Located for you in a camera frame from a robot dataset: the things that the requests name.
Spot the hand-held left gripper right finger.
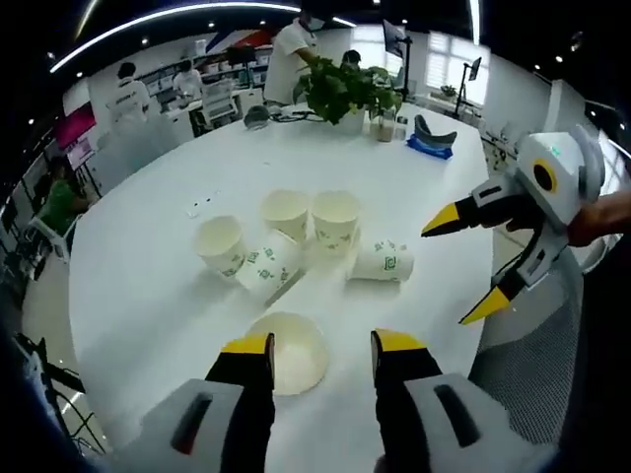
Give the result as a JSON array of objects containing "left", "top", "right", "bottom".
[{"left": 370, "top": 328, "right": 543, "bottom": 473}]

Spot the white office chair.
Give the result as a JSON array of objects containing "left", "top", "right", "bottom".
[
  {"left": 27, "top": 214, "right": 75, "bottom": 262},
  {"left": 201, "top": 81, "right": 238, "bottom": 130}
]

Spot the black laptop stand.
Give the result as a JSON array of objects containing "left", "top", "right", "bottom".
[{"left": 14, "top": 332, "right": 107, "bottom": 457}]

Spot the green potted plant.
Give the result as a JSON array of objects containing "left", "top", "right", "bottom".
[{"left": 294, "top": 56, "right": 403, "bottom": 133}]

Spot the black cable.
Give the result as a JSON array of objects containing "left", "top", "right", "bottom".
[{"left": 268, "top": 108, "right": 321, "bottom": 122}]

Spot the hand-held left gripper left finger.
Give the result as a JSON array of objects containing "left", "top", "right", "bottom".
[{"left": 137, "top": 332, "right": 277, "bottom": 473}]

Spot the white paper cup green print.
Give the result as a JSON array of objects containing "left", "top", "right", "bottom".
[
  {"left": 235, "top": 230, "right": 303, "bottom": 304},
  {"left": 192, "top": 215, "right": 246, "bottom": 280},
  {"left": 245, "top": 310, "right": 330, "bottom": 397},
  {"left": 311, "top": 190, "right": 360, "bottom": 256},
  {"left": 259, "top": 189, "right": 311, "bottom": 242},
  {"left": 349, "top": 239, "right": 415, "bottom": 284}
]

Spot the grey round case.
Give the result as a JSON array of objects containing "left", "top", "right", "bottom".
[{"left": 245, "top": 104, "right": 271, "bottom": 130}]

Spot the glass jar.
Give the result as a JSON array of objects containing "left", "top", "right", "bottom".
[{"left": 369, "top": 110, "right": 398, "bottom": 143}]

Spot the small black monitor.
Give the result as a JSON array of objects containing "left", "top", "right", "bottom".
[{"left": 460, "top": 56, "right": 485, "bottom": 104}]

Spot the curved ceiling light strip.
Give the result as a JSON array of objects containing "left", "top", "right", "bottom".
[{"left": 48, "top": 2, "right": 302, "bottom": 75}]

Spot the grey curved object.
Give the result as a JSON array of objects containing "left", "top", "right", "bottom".
[{"left": 413, "top": 113, "right": 457, "bottom": 148}]

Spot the magenta screen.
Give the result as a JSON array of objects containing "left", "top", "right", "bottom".
[{"left": 53, "top": 107, "right": 96, "bottom": 149}]

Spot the black monitor on stand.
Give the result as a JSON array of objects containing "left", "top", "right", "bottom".
[{"left": 383, "top": 19, "right": 414, "bottom": 100}]

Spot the person's right hand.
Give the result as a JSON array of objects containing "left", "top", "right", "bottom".
[{"left": 566, "top": 190, "right": 631, "bottom": 247}]

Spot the blue tissue pack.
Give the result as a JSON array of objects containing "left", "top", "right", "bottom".
[{"left": 406, "top": 133, "right": 455, "bottom": 162}]

